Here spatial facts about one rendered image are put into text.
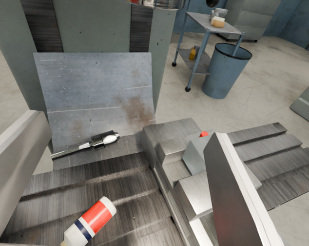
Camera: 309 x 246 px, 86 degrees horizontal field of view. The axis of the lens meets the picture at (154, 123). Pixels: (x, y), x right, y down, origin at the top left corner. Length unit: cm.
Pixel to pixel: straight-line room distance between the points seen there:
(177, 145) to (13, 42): 45
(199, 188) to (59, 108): 43
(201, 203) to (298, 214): 168
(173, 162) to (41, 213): 27
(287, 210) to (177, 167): 160
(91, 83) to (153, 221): 40
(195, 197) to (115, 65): 42
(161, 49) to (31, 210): 53
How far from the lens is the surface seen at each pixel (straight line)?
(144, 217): 39
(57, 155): 54
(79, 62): 54
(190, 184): 31
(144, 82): 57
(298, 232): 187
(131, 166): 43
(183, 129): 44
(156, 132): 42
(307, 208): 205
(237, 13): 522
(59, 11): 51
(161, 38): 58
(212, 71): 245
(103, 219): 35
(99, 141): 52
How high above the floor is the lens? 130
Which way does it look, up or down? 44 degrees down
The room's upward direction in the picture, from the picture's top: 12 degrees clockwise
